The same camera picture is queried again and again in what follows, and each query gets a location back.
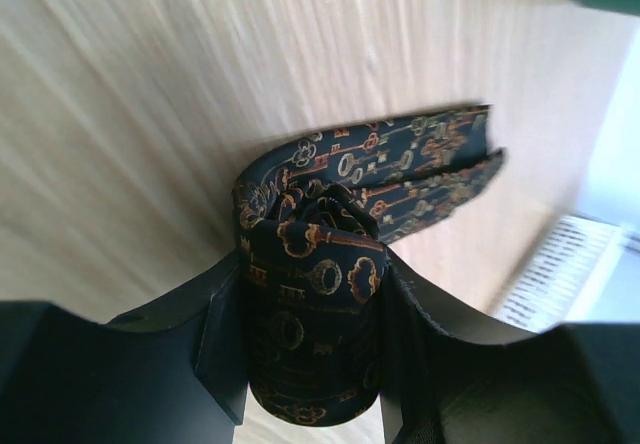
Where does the white perforated plastic basket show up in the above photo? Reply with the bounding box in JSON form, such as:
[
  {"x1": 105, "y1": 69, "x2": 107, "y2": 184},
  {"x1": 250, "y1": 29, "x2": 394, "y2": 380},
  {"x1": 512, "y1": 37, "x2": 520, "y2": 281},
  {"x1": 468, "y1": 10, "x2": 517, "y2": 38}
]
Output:
[{"x1": 491, "y1": 214, "x2": 639, "y2": 333}]

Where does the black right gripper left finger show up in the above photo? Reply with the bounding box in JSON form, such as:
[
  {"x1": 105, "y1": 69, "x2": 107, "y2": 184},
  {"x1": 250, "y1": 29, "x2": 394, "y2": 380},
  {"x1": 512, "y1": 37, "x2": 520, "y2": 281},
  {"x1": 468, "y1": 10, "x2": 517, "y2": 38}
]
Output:
[{"x1": 1, "y1": 253, "x2": 247, "y2": 443}]

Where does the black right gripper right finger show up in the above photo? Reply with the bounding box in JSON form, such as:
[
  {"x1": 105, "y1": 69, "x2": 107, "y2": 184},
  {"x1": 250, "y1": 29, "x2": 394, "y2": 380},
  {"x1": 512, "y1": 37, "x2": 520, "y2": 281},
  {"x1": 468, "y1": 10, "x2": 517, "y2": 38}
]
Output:
[{"x1": 381, "y1": 255, "x2": 639, "y2": 443}]

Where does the black tie with gold keys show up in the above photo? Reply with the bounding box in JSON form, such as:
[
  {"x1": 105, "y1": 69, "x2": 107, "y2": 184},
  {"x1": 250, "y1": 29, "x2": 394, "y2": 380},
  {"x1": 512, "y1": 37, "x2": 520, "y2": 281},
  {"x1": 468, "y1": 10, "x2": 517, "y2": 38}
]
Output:
[{"x1": 232, "y1": 105, "x2": 504, "y2": 427}]

